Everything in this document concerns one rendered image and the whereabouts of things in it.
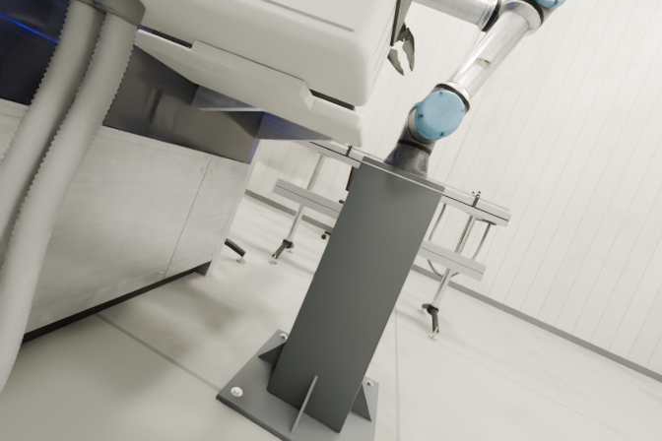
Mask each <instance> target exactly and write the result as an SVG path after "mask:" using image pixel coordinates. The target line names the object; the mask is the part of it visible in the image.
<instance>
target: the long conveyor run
mask: <svg viewBox="0 0 662 441"><path fill-rule="evenodd" d="M291 142H293V143H295V144H298V145H300V146H303V147H305V148H308V149H310V150H313V151H315V152H320V153H323V154H325V155H328V156H329V157H331V158H333V159H336V160H338V161H341V162H343V163H346V164H348V165H350V166H353V167H355V168H359V166H360V164H361V160H362V159H363V156H362V155H364V156H367V157H369V158H374V159H376V160H379V161H381V162H383V161H384V158H382V157H377V156H375V155H372V154H370V153H367V152H365V151H362V150H360V149H357V148H355V147H354V146H352V145H348V146H347V147H344V146H342V145H339V144H337V143H334V142H332V143H334V144H332V143H330V142H299V141H291ZM335 144H337V145H339V146H337V145H335ZM340 146H342V147H344V148H342V147H340ZM345 148H347V149H345ZM355 152H357V153H358V154H357V153H355ZM360 154H362V155H360ZM427 180H430V181H432V182H435V183H437V184H440V185H442V186H444V187H446V188H448V189H446V188H445V190H444V194H443V195H442V197H441V200H440V202H441V203H444V204H447V205H449V206H451V207H454V208H456V209H459V210H461V211H463V212H467V213H471V214H474V215H476V216H479V217H481V218H483V220H486V221H490V222H492V223H495V224H497V225H501V226H505V227H507V224H508V222H509V220H510V218H511V214H509V213H507V212H504V211H510V208H507V207H505V206H502V205H500V204H497V203H495V202H492V201H490V200H487V199H485V198H482V197H480V196H481V195H480V194H481V193H482V192H481V191H478V193H479V194H477V195H474V194H475V192H474V191H472V193H469V192H467V191H464V190H462V189H459V188H457V187H454V186H452V185H449V184H447V183H444V182H441V181H439V180H436V179H434V178H431V177H429V176H428V178H427ZM449 189H451V190H453V191H451V190H449ZM454 191H456V192H458V193H456V192H454ZM459 193H461V194H463V195H461V194H459ZM464 195H466V196H468V197H466V196H464ZM473 198H474V199H473ZM478 200H479V201H481V202H484V203H486V204H484V203H481V202H479V201H478ZM487 204H489V205H490V206H489V205H487ZM492 206H494V207H495V208H494V207H492ZM497 208H498V209H497ZM499 209H500V210H499ZM502 210H503V211H502Z"/></svg>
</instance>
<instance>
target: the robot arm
mask: <svg viewBox="0 0 662 441"><path fill-rule="evenodd" d="M565 1H566V0H413V1H412V2H415V3H418V4H420V5H423V6H426V7H428V8H431V9H434V10H436V11H438V12H441V13H443V14H446V15H449V16H451V17H454V18H457V19H459V20H462V21H465V22H467V23H470V24H473V25H475V26H477V27H478V29H479V31H480V32H485V33H486V34H485V35H484V37H483V38H482V39H481V40H480V41H479V43H478V44H477V45H476V46H475V47H474V49H473V50H472V51H471V52H470V53H469V55H468V56H467V57H466V58H465V59H464V60H463V62H462V63H461V64H460V65H459V66H458V68H457V69H456V70H455V71H454V72H453V74H452V75H451V76H450V77H449V78H448V79H447V81H446V82H445V83H438V84H436V85H435V86H434V88H433V89H432V90H431V91H430V92H429V94H428V95H427V96H426V97H425V98H424V99H423V100H422V101H418V102H416V103H415V104H414V105H413V106H412V108H411V109H410V111H409V113H408V117H407V119H406V122H405V124H404V127H403V129H402V131H401V134H400V136H399V138H398V141H397V143H396V146H395V147H394V149H393V150H392V151H391V152H390V153H389V155H388V156H387V157H386V158H385V159H384V161H383V162H384V163H386V164H389V165H392V166H394V167H397V168H399V169H402V170H405V171H407V172H410V173H412V174H415V175H418V176H420V177H423V178H424V179H427V178H428V171H429V160H430V155H431V153H432V151H433V148H434V146H435V144H436V141H438V140H440V139H443V138H445V137H447V136H449V135H451V134H452V133H453V132H455V131H456V130H457V128H458V127H459V126H460V124H461V122H462V120H463V117H464V116H465V115H466V114H467V112H468V111H469V110H470V109H471V103H470V100H471V99H472V98H473V97H474V95H475V94H476V93H477V92H478V91H479V90H480V88H481V87H482V86H483V85H484V84H485V82H486V81H487V80H488V79H489V78H490V77H491V75H492V74H493V73H494V72H495V71H496V69H497V68H498V67H499V66H500V65H501V63H502V62H503V61H504V60H505V59H506V58H507V56H508V55H509V54H510V53H511V52H512V50H513V49H514V48H515V47H516V46H517V45H518V43H519V42H520V41H521V40H522V39H523V38H524V36H529V35H532V34H533V33H535V32H536V31H537V30H538V29H539V28H540V26H541V25H542V24H543V23H544V22H545V21H546V20H547V19H548V18H549V17H550V16H551V15H552V14H553V13H554V11H555V10H556V9H557V8H558V7H560V6H561V5H563V4H564V2H565ZM398 41H402V42H403V41H404V43H403V45H402V49H403V51H404V52H405V53H406V55H407V60H408V61H409V67H410V70H411V72H413V70H414V66H415V39H414V36H413V34H412V32H411V31H410V28H409V27H407V26H406V23H405V21H404V23H403V25H402V28H401V30H400V32H399V34H398V36H397V39H396V41H395V43H396V42H398ZM387 59H388V60H389V62H390V63H391V65H392V66H393V67H394V68H395V70H396V71H397V72H398V73H399V74H401V75H402V76H405V75H404V70H403V69H402V67H401V62H400V61H399V60H398V51H397V49H393V48H390V50H389V53H388V55H387Z"/></svg>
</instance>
